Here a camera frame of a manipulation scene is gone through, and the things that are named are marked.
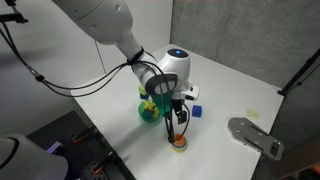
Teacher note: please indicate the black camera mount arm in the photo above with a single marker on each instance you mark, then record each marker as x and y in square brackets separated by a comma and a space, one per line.
[13, 16]

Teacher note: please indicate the grey metal plate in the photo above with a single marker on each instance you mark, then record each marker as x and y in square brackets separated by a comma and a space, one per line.
[255, 136]

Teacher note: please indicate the blue toy block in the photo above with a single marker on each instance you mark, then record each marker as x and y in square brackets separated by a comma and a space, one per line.
[147, 114]

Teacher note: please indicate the dark blue cube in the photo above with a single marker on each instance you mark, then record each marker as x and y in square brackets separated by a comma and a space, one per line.
[144, 96]

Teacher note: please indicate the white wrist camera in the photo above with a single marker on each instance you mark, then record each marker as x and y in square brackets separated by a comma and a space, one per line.
[191, 92]

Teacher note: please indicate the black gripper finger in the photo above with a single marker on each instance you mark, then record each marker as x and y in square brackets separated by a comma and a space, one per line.
[182, 117]
[170, 121]

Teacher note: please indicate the black clamp with orange tip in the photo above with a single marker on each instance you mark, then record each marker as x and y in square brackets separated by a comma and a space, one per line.
[85, 133]
[105, 162]

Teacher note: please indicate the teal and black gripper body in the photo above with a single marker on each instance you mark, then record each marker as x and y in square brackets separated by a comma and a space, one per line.
[161, 105]

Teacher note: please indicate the black stand pole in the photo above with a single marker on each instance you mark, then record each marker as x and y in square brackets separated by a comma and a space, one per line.
[300, 73]

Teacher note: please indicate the light green cube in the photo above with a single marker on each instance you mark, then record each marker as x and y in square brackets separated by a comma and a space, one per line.
[142, 90]

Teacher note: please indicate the pale yellow sticky note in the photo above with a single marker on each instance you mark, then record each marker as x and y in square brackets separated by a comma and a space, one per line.
[252, 113]

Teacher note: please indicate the stack of coloured bowls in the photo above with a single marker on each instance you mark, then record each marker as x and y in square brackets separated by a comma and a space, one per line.
[180, 146]

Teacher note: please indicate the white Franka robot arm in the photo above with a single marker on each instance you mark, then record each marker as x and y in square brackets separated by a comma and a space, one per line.
[100, 16]

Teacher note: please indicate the large green bowl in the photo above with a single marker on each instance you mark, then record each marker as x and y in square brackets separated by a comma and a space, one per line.
[150, 117]

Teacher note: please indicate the yellow star toy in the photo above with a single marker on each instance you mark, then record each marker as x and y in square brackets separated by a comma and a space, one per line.
[149, 106]

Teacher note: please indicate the yellow toy block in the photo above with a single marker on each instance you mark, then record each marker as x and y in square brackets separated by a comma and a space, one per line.
[155, 114]

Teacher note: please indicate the black perforated board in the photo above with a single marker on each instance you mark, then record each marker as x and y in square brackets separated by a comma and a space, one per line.
[80, 150]

